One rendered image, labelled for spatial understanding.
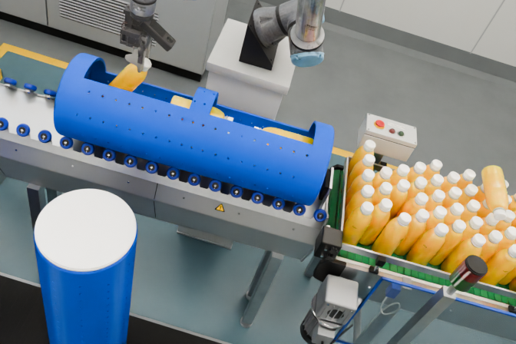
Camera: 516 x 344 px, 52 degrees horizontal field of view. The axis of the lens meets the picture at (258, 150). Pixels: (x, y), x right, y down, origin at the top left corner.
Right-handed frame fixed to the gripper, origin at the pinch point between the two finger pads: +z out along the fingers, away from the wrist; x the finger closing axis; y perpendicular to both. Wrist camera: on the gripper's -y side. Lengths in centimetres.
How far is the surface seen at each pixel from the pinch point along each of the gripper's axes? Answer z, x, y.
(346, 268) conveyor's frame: 36, 29, -84
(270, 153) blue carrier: 5.5, 16.2, -46.8
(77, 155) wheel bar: 32.6, 17.2, 15.4
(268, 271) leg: 72, 15, -63
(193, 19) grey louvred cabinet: 75, -144, 11
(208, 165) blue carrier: 15.0, 20.1, -29.2
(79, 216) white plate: 21, 47, 2
